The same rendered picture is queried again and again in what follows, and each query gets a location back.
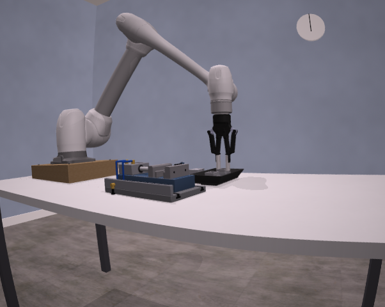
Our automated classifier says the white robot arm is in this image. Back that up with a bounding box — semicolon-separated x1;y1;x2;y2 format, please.
51;13;237;164

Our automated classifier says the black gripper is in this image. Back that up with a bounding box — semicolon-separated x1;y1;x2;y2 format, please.
207;114;238;171

